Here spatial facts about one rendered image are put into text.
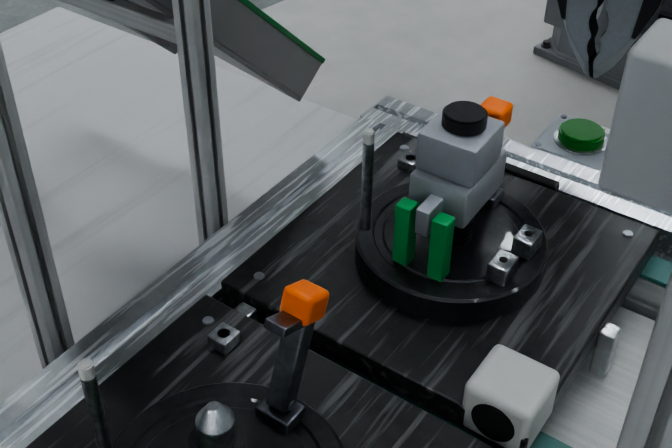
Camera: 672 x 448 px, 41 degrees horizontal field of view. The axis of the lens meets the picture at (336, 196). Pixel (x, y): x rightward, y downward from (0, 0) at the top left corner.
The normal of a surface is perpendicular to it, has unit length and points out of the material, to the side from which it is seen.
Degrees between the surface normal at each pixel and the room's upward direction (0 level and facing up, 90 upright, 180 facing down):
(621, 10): 90
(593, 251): 0
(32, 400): 0
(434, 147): 90
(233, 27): 90
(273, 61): 90
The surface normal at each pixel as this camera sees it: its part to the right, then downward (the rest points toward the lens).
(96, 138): 0.00, -0.79
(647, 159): -0.57, 0.50
